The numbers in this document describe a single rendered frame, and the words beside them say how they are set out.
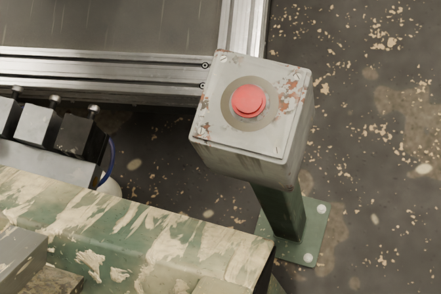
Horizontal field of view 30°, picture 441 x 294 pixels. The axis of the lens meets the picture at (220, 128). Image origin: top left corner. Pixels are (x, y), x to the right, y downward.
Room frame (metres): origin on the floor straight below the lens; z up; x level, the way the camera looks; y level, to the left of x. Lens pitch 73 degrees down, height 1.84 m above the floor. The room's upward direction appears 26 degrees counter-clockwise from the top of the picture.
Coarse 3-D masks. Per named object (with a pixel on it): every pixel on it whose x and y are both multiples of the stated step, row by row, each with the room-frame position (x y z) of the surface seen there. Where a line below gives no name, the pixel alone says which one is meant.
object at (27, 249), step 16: (0, 240) 0.28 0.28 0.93; (16, 240) 0.27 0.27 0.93; (32, 240) 0.27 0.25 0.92; (0, 256) 0.26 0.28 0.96; (16, 256) 0.25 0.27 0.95; (32, 256) 0.25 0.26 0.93; (0, 272) 0.23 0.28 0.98; (16, 272) 0.23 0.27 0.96; (32, 272) 0.23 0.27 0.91; (0, 288) 0.22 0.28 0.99; (16, 288) 0.22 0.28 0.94
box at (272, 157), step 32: (224, 64) 0.35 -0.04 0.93; (256, 64) 0.34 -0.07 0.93; (288, 64) 0.32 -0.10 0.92; (288, 96) 0.28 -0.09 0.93; (192, 128) 0.30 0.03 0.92; (224, 128) 0.28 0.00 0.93; (288, 128) 0.25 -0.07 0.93; (224, 160) 0.27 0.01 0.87; (256, 160) 0.24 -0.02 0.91; (288, 160) 0.22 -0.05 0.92; (288, 192) 0.22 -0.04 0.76
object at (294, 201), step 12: (264, 192) 0.28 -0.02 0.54; (276, 192) 0.26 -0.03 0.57; (300, 192) 0.29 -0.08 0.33; (264, 204) 0.29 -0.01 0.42; (276, 204) 0.27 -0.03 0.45; (288, 204) 0.26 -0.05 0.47; (300, 204) 0.28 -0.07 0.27; (276, 216) 0.28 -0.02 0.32; (288, 216) 0.26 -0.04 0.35; (300, 216) 0.28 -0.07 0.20; (276, 228) 0.28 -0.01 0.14; (288, 228) 0.26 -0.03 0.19; (300, 228) 0.27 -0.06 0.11; (300, 240) 0.26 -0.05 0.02
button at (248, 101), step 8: (240, 88) 0.31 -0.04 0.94; (248, 88) 0.31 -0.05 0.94; (256, 88) 0.31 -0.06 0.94; (232, 96) 0.31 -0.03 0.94; (240, 96) 0.30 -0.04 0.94; (248, 96) 0.30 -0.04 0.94; (256, 96) 0.29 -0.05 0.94; (264, 96) 0.29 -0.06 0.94; (232, 104) 0.30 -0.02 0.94; (240, 104) 0.29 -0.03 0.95; (248, 104) 0.29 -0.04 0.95; (256, 104) 0.29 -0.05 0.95; (264, 104) 0.28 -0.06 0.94; (240, 112) 0.29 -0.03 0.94; (248, 112) 0.28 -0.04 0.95; (256, 112) 0.28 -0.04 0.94
